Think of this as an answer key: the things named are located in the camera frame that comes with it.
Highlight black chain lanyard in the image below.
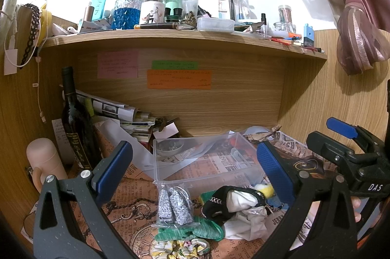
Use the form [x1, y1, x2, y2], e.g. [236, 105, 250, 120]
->
[18, 3, 42, 68]

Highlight orange sticky note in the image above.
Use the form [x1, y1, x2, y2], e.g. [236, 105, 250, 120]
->
[147, 70, 212, 90]

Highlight teal bottle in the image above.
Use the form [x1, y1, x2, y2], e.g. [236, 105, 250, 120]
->
[91, 0, 106, 21]

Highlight pink sticky note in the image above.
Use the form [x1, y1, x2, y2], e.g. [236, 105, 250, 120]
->
[97, 50, 139, 79]

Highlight vintage print table cover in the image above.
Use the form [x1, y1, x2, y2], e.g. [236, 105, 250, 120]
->
[21, 124, 345, 259]

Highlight floral yellow scrunchie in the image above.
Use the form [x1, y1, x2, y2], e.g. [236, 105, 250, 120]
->
[150, 238, 210, 259]

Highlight clear lidded plastic box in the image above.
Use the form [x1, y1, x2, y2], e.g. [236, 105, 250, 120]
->
[196, 17, 235, 33]

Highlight person's right hand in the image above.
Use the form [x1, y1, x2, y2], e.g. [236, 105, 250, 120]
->
[350, 197, 381, 223]

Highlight beige ceramic mug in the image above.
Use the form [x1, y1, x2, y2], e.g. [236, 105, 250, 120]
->
[26, 138, 68, 193]

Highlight silver glitter items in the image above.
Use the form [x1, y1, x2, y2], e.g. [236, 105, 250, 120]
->
[156, 182, 195, 228]

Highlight stack of newspapers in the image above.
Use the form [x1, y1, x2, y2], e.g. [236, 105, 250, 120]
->
[76, 90, 179, 143]

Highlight green sticky note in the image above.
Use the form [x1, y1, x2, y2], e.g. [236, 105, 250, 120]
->
[151, 60, 198, 70]

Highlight blue rhinestone-framed accessory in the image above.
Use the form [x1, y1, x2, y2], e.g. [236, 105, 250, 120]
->
[266, 196, 289, 212]

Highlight mint green bottle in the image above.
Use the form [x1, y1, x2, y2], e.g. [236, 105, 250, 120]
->
[165, 0, 182, 22]

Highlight dark wine bottle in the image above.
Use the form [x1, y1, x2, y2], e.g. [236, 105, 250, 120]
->
[61, 66, 102, 170]

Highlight green knitted cloth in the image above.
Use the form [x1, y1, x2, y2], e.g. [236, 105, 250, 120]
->
[155, 216, 225, 242]

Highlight black chain-pattern fabric pouch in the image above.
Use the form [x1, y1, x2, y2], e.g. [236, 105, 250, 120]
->
[202, 186, 266, 223]

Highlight blue crystal glass bottle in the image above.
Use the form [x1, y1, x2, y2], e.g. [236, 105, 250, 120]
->
[111, 0, 142, 30]

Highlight clear plastic storage bin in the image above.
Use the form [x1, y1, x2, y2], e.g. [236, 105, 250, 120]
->
[153, 133, 266, 198]

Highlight wooden shelf board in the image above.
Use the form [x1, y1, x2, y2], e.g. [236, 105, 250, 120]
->
[44, 30, 327, 60]

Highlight small silver bowl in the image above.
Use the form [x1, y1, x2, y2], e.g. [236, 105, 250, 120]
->
[156, 139, 185, 157]

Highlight yellow white plush ball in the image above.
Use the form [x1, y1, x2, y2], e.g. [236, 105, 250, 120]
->
[254, 184, 275, 199]

